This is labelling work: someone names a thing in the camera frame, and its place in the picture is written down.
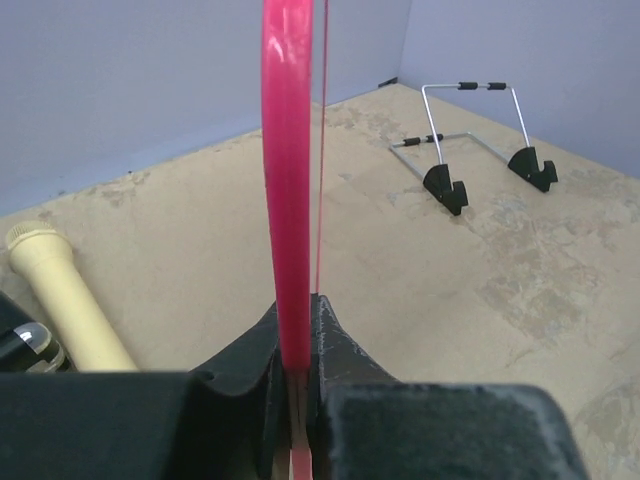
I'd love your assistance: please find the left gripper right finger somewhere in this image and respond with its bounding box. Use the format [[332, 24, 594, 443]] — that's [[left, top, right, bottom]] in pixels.
[[307, 294, 398, 479]]

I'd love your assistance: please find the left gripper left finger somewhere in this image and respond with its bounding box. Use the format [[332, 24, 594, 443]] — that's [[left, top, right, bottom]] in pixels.
[[194, 305, 288, 479]]

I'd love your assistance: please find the pink framed whiteboard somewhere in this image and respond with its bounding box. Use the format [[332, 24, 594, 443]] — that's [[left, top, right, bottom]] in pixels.
[[261, 1, 328, 479]]

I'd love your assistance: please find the black hard case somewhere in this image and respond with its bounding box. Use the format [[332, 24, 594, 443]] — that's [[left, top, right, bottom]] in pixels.
[[1, 292, 72, 373]]

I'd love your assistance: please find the cream toy microphone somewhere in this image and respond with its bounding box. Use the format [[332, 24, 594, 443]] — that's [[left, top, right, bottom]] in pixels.
[[5, 221, 138, 372]]

